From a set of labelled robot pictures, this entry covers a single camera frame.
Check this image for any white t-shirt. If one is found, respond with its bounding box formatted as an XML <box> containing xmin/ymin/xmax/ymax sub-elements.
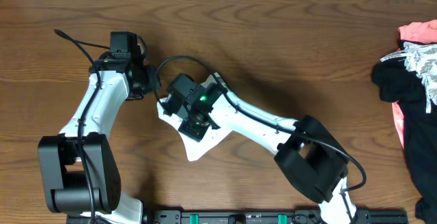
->
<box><xmin>156</xmin><ymin>72</ymin><xmax>236</xmax><ymax>163</ymax></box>

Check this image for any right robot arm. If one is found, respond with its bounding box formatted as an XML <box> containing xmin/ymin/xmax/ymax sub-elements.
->
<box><xmin>175</xmin><ymin>83</ymin><xmax>357</xmax><ymax>223</ymax></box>

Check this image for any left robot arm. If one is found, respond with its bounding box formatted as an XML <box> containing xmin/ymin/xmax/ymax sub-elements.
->
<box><xmin>38</xmin><ymin>59</ymin><xmax>158</xmax><ymax>223</ymax></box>

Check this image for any black garment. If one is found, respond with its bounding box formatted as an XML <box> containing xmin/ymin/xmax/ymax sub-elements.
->
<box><xmin>371</xmin><ymin>59</ymin><xmax>436</xmax><ymax>223</ymax></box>

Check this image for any white floral patterned garment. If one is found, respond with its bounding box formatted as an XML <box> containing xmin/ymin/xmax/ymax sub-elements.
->
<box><xmin>380</xmin><ymin>43</ymin><xmax>436</xmax><ymax>113</ymax></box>

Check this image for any pink garment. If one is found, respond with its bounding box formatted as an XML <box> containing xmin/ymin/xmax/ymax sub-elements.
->
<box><xmin>392</xmin><ymin>19</ymin><xmax>436</xmax><ymax>148</ymax></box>

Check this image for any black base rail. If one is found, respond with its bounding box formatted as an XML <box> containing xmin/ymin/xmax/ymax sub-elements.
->
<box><xmin>66</xmin><ymin>206</ymin><xmax>409</xmax><ymax>224</ymax></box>

